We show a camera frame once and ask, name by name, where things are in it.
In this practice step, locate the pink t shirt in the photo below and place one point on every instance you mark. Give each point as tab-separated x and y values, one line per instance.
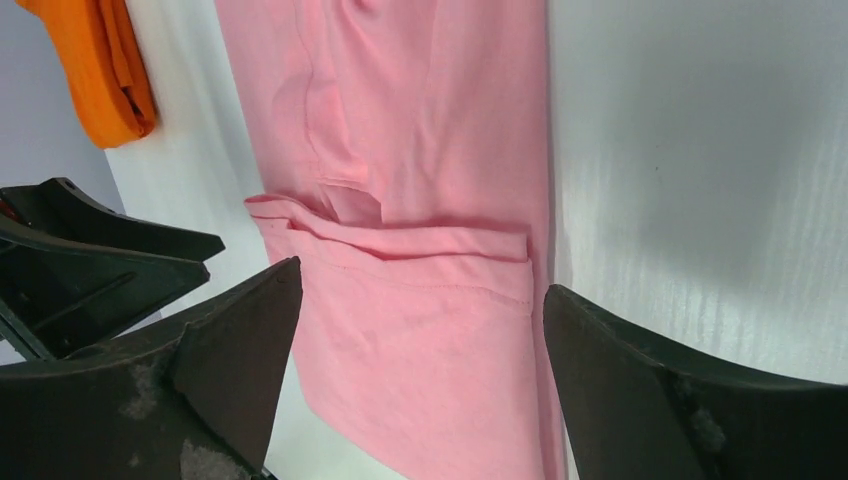
404	152

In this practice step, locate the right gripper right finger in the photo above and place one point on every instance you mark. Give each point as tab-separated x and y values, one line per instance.
639	405

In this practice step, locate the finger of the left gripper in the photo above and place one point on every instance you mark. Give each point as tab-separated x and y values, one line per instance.
59	295
61	209

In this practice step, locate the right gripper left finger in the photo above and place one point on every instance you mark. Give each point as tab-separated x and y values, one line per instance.
192	396

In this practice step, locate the folded orange t shirt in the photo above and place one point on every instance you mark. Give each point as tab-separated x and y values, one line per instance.
106	76

